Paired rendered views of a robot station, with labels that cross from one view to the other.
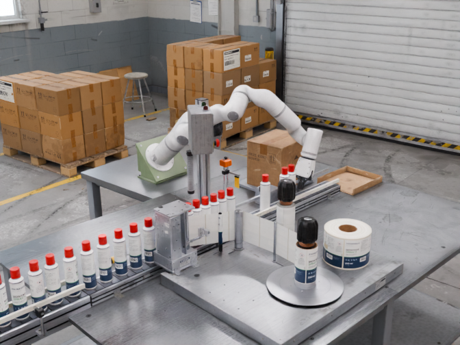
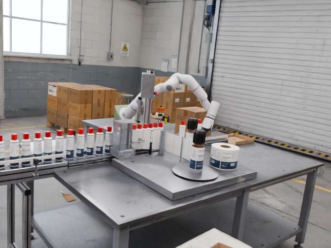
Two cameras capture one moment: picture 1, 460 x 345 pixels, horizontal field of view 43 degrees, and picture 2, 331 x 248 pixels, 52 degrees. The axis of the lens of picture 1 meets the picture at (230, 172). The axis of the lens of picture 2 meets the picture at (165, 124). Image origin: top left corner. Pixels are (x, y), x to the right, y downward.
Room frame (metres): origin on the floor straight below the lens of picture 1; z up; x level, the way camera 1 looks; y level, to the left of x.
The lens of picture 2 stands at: (-0.11, -0.19, 1.64)
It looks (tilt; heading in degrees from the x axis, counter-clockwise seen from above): 12 degrees down; 3
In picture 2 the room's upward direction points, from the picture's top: 5 degrees clockwise
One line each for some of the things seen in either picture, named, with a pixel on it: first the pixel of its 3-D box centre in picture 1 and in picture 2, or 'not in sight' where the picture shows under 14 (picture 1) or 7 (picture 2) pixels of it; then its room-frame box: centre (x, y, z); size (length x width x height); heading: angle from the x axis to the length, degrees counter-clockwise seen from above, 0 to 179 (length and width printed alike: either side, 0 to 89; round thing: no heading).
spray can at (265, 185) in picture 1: (265, 193); (182, 132); (2.76, -0.18, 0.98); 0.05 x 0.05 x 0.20
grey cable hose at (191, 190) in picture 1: (190, 172); (139, 109); (2.55, 0.18, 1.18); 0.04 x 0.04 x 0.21
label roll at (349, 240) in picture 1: (346, 243); (224, 156); (2.26, -0.50, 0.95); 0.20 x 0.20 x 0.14
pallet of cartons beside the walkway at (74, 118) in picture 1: (61, 118); (81, 108); (6.24, 1.85, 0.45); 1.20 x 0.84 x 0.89; 52
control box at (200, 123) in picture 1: (200, 129); (147, 85); (2.57, 0.13, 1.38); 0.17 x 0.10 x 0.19; 9
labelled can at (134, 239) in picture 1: (135, 246); (99, 140); (2.20, 0.40, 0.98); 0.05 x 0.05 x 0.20
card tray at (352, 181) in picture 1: (350, 179); (234, 139); (3.28, -0.72, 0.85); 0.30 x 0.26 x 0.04; 134
